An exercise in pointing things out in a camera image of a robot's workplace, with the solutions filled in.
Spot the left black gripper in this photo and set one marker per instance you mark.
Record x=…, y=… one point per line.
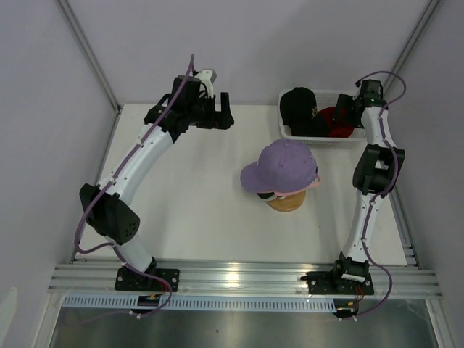
x=220, y=119

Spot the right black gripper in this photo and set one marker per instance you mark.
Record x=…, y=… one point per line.
x=344, y=102

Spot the red baseball cap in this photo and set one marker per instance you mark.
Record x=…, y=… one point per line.
x=335, y=128

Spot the black gold-logo cap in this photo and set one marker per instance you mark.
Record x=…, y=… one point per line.
x=299, y=111

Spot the pink baseball cap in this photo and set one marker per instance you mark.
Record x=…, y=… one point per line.
x=313, y=185

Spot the purple LA baseball cap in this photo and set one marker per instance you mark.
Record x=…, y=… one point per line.
x=283, y=166

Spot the white NY baseball cap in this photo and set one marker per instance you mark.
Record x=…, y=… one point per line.
x=268, y=197

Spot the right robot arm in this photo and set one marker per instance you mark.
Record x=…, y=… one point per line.
x=374, y=177

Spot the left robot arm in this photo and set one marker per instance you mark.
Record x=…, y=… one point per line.
x=107, y=205

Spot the white plastic basket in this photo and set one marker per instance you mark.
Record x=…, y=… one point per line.
x=324, y=98

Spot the wooden hat stand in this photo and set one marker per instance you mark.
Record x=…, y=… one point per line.
x=288, y=203

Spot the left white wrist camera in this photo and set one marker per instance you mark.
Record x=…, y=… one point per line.
x=207, y=78

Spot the right aluminium corner post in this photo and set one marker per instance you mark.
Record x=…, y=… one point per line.
x=395, y=75

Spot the aluminium corner post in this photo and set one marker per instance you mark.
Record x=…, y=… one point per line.
x=395, y=75
x=77, y=31

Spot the left aluminium corner post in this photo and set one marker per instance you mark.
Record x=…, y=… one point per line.
x=77, y=31

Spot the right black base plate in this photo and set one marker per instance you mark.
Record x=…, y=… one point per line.
x=328, y=283

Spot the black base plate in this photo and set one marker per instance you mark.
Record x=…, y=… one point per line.
x=328, y=283
x=127, y=280

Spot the aluminium mounting rail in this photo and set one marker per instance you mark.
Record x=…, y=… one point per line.
x=239, y=279

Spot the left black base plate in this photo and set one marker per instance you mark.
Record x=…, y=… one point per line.
x=127, y=280

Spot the white slotted cable duct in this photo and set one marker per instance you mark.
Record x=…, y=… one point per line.
x=247, y=304

